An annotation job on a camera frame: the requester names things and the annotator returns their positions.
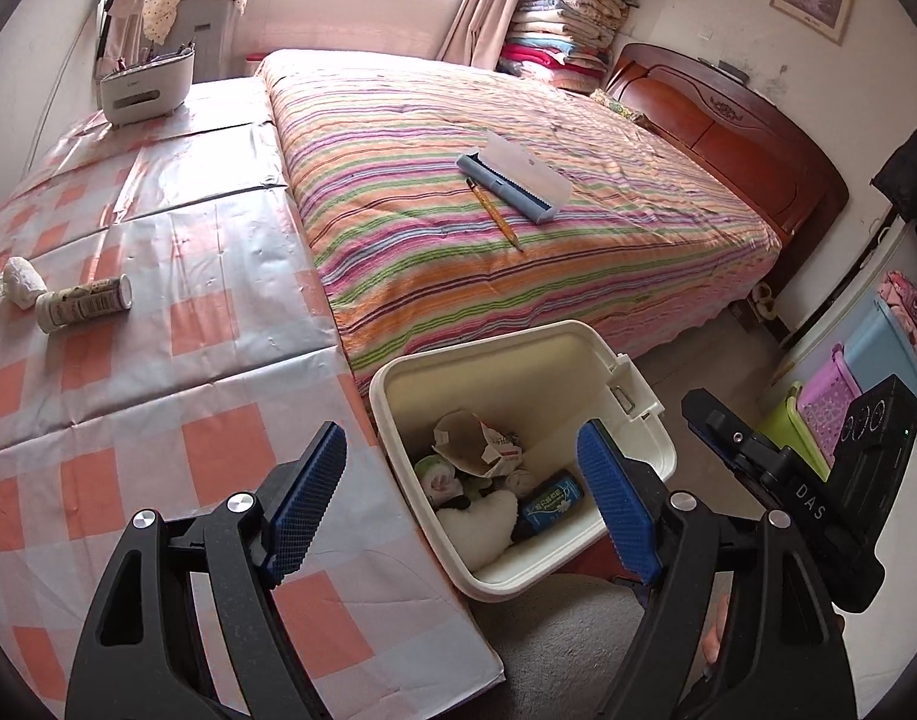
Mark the person's right hand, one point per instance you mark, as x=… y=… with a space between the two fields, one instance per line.
x=717 y=626

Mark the stack of folded blankets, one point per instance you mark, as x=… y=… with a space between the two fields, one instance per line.
x=571 y=22

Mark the white plush item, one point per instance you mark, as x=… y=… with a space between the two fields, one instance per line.
x=477 y=529

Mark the blue pencil case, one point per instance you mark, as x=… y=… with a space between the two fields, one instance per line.
x=503 y=180

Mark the striped bedspread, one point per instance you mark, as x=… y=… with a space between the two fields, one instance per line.
x=428 y=255

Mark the paper-labelled can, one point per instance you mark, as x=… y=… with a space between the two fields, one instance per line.
x=83 y=304

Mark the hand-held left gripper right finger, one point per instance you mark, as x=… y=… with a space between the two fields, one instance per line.
x=616 y=499

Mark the crumpled paper carton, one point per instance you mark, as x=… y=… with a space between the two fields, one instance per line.
x=466 y=442

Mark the pink curtain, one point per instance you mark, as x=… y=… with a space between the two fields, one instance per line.
x=485 y=7

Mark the orange checked tablecloth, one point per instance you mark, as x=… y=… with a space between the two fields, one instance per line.
x=203 y=315

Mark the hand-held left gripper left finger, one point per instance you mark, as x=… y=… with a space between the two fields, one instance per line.
x=308 y=502

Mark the floral pillow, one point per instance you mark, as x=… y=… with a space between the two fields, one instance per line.
x=616 y=105

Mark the wooden headboard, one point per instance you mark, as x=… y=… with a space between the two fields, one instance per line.
x=728 y=135

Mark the black jacket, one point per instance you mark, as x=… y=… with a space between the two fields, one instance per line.
x=912 y=172

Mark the white ribbed appliance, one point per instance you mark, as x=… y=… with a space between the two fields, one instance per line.
x=207 y=37

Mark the crumpled white tissue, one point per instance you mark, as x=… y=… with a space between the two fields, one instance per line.
x=23 y=281

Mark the pink plastic basket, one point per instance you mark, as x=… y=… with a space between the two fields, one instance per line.
x=830 y=405

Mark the white desktop organizer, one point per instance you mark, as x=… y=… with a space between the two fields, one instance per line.
x=147 y=90

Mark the cream plastic bin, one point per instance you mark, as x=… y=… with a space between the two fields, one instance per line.
x=548 y=382

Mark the red and white stool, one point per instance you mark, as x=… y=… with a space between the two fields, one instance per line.
x=254 y=58

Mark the beige slippers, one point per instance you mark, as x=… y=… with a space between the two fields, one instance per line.
x=764 y=302

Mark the blue plastic box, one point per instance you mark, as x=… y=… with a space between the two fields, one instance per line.
x=886 y=345

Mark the yellow pencil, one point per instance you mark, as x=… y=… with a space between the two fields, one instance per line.
x=496 y=214

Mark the green and pink packet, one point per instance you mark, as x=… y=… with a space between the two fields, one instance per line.
x=440 y=476

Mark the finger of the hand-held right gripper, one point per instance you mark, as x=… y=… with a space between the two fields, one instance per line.
x=728 y=435

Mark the pink printed cloth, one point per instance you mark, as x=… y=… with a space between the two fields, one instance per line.
x=912 y=307

